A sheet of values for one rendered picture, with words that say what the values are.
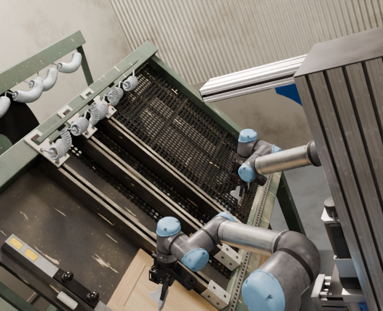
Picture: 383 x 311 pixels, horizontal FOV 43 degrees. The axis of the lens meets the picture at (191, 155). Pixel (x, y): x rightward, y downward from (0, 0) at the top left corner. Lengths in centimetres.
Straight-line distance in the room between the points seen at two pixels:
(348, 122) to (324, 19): 356
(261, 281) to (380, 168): 42
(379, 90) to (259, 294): 55
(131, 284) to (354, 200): 110
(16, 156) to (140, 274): 73
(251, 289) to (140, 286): 103
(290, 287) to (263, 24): 395
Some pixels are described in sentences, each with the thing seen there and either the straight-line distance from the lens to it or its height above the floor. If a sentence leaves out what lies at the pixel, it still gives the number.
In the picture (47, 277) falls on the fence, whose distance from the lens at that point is 196.
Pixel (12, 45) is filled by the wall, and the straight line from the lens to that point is 451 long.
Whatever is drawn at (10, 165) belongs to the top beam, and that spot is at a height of 192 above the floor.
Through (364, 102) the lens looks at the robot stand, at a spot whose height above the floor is 192.
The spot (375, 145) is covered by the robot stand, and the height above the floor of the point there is 181.
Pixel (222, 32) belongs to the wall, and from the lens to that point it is 510.
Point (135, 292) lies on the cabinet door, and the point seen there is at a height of 124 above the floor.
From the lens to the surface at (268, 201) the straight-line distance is 312.
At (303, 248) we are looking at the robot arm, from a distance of 123.
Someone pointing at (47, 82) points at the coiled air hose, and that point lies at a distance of 315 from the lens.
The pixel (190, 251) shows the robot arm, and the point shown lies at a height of 161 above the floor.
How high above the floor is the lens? 239
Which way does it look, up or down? 21 degrees down
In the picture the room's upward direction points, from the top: 24 degrees counter-clockwise
